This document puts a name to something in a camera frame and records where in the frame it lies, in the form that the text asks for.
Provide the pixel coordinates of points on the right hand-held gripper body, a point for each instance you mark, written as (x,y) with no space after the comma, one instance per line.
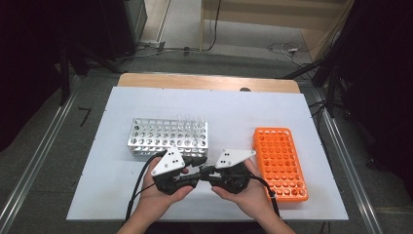
(232,157)

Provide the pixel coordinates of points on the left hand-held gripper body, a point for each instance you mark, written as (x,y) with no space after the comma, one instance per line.
(168,162)

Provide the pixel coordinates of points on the silver metal test tube rack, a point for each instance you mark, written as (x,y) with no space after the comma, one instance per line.
(165,136)

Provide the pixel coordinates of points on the orange plastic test tube rack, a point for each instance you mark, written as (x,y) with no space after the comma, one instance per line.
(279,165)

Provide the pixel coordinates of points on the person's left hand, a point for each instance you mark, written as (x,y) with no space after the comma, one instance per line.
(159,201)

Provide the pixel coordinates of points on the person's right hand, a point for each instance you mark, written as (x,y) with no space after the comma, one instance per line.
(250,201)

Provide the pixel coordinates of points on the white board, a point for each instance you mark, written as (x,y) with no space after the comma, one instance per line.
(220,107)

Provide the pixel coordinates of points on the black metal stand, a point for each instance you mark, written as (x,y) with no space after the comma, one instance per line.
(66,71)
(329,87)

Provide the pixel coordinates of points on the dark cabinet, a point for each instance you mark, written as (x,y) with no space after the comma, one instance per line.
(123,26)

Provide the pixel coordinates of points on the light wooden platform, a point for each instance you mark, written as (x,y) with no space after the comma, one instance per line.
(259,16)

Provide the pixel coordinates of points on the dark curtain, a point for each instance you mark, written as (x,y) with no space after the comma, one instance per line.
(383,81)
(29,65)

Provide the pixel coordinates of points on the metal floor rail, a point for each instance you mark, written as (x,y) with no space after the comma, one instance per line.
(344,152)
(35,152)

